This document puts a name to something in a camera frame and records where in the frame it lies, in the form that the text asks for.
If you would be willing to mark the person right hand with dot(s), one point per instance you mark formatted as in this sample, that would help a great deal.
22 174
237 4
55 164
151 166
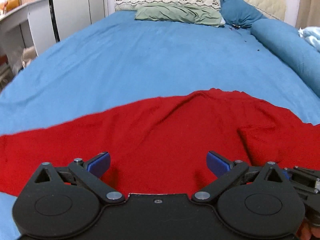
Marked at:
307 231

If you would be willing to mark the white desk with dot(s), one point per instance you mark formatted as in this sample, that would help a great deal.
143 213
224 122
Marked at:
26 26

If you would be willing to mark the blue rolled duvet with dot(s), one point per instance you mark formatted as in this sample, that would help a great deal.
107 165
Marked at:
283 41

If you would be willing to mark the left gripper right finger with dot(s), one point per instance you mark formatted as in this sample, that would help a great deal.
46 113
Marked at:
228 173

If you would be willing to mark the white wardrobe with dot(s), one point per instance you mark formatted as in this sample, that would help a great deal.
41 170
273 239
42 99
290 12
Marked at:
70 16

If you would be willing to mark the dark blue pillow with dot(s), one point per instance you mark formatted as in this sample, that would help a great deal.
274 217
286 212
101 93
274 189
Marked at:
239 13

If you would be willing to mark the blue bed sheet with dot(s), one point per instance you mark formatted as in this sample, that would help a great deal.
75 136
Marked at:
120 60

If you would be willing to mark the red knit garment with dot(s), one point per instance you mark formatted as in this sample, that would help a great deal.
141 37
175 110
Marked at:
160 145

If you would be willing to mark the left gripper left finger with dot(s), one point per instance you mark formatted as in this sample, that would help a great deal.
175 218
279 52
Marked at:
87 174

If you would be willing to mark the light blue blanket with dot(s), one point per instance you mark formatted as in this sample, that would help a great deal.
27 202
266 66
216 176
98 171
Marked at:
311 35

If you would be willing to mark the green pillow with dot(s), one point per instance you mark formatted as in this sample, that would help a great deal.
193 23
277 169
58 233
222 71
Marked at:
175 12

